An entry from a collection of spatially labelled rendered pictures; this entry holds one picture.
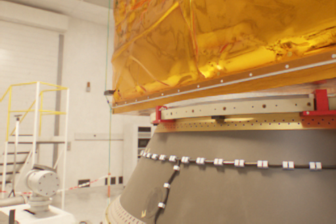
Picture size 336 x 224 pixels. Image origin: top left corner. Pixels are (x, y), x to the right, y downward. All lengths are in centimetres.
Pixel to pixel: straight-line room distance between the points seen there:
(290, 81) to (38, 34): 833
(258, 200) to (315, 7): 63
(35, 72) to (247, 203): 803
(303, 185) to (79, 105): 826
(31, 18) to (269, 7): 806
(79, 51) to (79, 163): 339
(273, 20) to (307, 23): 13
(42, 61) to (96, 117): 228
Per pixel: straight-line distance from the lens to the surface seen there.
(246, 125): 113
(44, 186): 88
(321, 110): 108
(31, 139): 550
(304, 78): 102
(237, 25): 119
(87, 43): 943
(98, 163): 916
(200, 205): 108
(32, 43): 887
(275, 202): 100
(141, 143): 880
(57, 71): 882
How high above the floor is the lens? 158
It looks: 8 degrees up
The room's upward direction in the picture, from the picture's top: straight up
